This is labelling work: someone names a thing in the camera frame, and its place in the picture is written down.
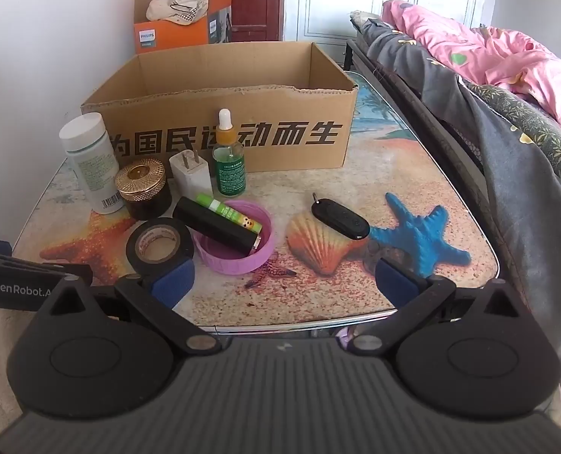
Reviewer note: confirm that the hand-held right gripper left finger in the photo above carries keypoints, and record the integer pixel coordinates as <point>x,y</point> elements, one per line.
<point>174,286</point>

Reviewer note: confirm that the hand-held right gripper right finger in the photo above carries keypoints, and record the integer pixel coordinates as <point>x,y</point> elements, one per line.
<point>396,283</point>

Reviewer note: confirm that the black tape roll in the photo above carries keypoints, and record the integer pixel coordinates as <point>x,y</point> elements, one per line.
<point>138,257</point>

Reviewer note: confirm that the purple plastic lid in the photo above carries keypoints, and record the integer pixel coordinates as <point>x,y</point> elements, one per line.
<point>242,260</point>

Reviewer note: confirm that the black cylinder tube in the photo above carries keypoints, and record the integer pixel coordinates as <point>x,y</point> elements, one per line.
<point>214,222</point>

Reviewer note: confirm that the black key fob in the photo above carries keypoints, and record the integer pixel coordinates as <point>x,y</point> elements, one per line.
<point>342,220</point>

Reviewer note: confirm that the green glue stick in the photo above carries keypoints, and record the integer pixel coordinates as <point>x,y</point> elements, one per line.
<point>228,210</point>

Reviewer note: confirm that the white charger plug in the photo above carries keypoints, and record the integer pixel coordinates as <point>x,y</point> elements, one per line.
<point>190,172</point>

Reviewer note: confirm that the white pill bottle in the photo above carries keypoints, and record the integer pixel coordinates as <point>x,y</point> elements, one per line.
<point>89,165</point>

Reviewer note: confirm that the green dropper bottle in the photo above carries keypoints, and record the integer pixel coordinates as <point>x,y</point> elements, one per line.
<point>229,165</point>

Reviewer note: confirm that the large brown cardboard box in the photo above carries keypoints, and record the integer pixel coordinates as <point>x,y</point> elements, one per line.
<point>280,118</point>

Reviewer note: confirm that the grey quilt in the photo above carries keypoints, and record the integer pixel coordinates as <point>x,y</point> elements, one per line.
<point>521,208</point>

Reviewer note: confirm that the dark floral blanket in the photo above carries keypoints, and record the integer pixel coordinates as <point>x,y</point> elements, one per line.
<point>531,123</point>

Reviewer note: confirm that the pink blanket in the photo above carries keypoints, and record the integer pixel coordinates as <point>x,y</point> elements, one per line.
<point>498,56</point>

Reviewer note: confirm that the orange cardboard box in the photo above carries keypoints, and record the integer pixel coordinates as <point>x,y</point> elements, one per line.
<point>176,35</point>

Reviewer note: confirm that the white clothes in orange box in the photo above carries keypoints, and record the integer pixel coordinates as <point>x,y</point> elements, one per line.
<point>176,9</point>

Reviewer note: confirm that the red wooden door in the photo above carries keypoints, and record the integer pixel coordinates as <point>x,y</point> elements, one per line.
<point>256,0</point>

